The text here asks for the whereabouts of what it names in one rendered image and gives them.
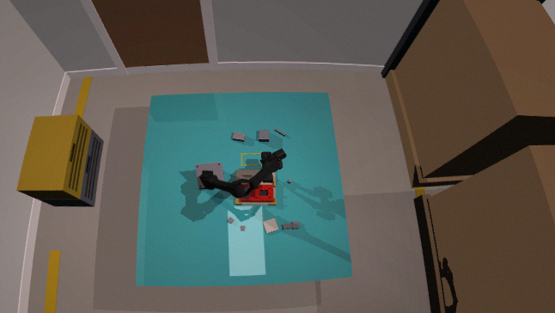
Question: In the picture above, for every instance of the beige square block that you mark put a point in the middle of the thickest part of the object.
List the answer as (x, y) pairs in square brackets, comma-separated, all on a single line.
[(270, 225)]

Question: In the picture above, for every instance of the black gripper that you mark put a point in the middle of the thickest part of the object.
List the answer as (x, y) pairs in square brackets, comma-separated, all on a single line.
[(269, 178)]

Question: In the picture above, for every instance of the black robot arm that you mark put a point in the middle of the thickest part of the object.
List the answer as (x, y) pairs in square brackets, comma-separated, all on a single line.
[(271, 163)]

